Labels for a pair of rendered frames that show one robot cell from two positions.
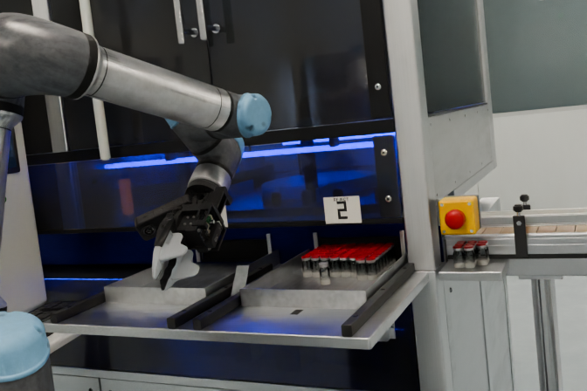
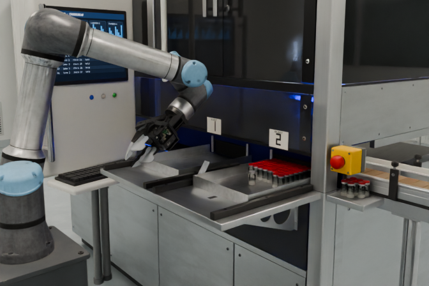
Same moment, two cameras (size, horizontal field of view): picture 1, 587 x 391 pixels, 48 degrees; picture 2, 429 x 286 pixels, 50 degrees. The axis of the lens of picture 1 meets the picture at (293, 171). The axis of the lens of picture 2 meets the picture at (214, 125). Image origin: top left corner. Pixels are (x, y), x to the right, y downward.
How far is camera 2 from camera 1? 0.56 m
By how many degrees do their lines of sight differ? 26
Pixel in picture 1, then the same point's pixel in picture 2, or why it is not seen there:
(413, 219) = (316, 156)
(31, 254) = (129, 127)
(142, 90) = (114, 55)
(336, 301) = (234, 197)
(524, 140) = not seen: outside the picture
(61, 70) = (62, 42)
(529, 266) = (397, 207)
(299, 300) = (218, 191)
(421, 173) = (324, 126)
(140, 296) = (152, 165)
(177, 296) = (167, 170)
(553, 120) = not seen: outside the picture
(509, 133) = not seen: outside the picture
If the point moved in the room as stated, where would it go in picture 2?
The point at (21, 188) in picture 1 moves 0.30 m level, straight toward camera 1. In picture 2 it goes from (127, 90) to (109, 97)
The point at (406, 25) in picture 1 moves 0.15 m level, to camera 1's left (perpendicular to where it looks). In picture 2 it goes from (328, 21) to (278, 22)
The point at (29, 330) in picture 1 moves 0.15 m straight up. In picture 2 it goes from (28, 173) to (23, 114)
